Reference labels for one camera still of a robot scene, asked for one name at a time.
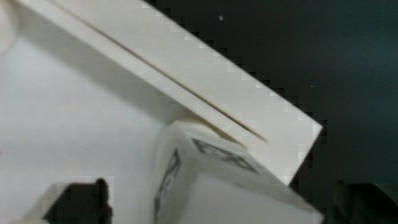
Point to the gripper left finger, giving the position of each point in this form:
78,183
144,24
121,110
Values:
80,206

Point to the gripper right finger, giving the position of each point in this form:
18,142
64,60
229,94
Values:
364,203

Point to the white leg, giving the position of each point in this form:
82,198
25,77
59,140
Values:
215,188

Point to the white square tabletop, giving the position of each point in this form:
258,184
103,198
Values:
87,103

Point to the white U-shaped obstacle fence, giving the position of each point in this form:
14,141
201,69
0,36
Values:
149,34

